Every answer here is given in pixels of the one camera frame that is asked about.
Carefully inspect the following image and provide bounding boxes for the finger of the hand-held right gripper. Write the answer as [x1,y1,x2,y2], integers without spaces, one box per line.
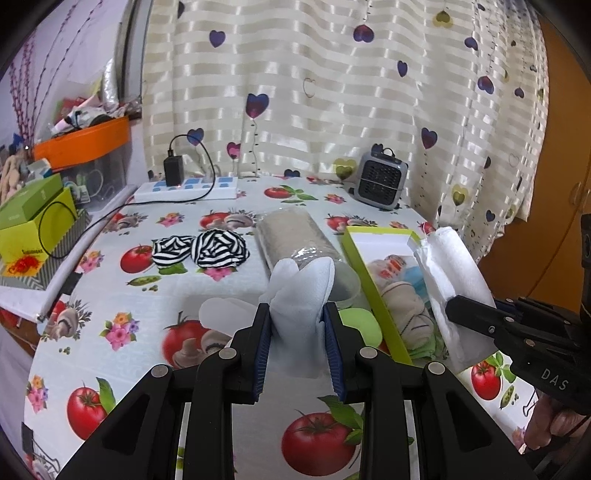
[495,298,580,343]
[445,295,578,354]

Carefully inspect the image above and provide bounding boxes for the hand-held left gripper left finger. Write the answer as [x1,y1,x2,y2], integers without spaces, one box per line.
[55,302,273,480]

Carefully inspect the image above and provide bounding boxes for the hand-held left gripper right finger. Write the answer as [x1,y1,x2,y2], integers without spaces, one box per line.
[323,302,539,480]

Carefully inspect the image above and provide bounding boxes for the white cloth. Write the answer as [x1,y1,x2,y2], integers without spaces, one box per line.
[413,226,497,372]

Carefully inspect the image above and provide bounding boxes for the light green sock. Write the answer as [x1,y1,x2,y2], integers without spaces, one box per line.
[339,308,384,352]
[409,339,439,361]

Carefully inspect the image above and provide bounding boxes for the blue sock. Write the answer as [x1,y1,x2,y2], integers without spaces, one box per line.
[405,269,428,303]

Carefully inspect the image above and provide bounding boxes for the lime green shallow box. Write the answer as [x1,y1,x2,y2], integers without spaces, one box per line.
[342,225,439,366]

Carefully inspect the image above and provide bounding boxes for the person's right hand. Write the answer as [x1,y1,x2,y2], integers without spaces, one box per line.
[525,396,580,450]

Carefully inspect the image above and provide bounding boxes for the pale grey sock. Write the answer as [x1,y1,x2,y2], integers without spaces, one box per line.
[379,281,435,352]

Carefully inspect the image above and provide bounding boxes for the wooden cabinet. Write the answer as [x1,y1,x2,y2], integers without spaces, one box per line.
[478,18,591,301]

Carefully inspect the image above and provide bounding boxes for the white sock with orange print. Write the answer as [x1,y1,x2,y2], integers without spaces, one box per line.
[369,255,408,288]

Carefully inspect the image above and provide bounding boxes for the black white striped sock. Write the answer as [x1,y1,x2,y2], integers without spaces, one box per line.
[191,229,250,269]
[152,235,195,269]

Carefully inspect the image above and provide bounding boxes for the clear plastic container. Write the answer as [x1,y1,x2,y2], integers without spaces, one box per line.
[256,208,361,310]

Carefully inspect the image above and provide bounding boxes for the fruit print tablecloth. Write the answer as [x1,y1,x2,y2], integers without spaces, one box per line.
[21,175,532,480]

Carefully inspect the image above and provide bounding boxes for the grey mini heater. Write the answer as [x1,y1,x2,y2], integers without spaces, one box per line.
[355,144,409,212]

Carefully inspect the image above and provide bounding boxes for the white power strip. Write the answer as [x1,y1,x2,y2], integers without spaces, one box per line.
[134,176,238,202]

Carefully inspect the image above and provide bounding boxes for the black charger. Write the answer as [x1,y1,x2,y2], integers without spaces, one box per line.
[164,156,185,186]

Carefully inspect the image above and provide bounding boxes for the yellow-green gift boxes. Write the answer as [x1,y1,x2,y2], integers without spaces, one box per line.
[0,210,93,291]

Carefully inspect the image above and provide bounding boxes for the black binder clip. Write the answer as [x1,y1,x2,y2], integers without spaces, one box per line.
[21,425,61,476]

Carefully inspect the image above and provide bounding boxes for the lime yellow box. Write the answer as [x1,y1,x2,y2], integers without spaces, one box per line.
[0,187,79,264]

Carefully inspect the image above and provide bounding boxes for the striped curtain with hearts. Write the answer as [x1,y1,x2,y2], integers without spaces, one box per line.
[143,0,550,241]

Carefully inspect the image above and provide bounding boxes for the storage box with orange lid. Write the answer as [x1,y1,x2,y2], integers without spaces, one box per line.
[34,115,131,213]

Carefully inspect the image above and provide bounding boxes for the dark green carton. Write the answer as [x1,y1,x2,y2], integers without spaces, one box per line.
[0,173,63,230]

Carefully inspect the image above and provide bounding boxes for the beige doll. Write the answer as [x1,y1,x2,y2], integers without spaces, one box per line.
[0,154,26,197]

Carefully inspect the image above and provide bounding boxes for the silver foil roll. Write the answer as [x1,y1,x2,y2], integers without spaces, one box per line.
[99,60,122,104]

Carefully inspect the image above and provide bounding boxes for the pink beaded branches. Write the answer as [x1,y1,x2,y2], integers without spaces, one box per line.
[9,0,107,144]

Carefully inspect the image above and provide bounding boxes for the black cable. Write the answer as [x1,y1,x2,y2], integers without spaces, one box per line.
[38,198,137,296]

